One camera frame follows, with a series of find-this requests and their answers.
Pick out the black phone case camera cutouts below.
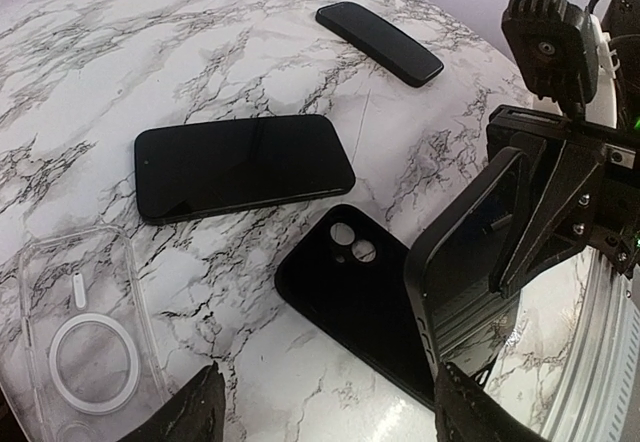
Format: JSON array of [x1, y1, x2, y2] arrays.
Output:
[[315, 1, 444, 88]]

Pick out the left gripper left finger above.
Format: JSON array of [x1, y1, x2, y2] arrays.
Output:
[[120, 362, 226, 442]]

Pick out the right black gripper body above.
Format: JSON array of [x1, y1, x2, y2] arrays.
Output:
[[487, 105, 639, 274]]

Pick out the black cased phone dual camera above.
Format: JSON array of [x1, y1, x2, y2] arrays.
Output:
[[275, 204, 434, 408]]

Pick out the black phone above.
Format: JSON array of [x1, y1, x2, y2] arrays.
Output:
[[134, 115, 356, 225], [404, 147, 530, 386]]

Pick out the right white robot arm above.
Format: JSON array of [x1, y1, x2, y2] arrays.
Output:
[[487, 0, 639, 297]]

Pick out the clear magsafe phone case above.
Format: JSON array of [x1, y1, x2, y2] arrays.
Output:
[[19, 225, 168, 441]]

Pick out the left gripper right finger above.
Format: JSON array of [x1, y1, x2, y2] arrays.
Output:
[[434, 362, 540, 442]]

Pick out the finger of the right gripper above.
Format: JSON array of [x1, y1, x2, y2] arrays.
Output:
[[489, 134, 605, 298]]

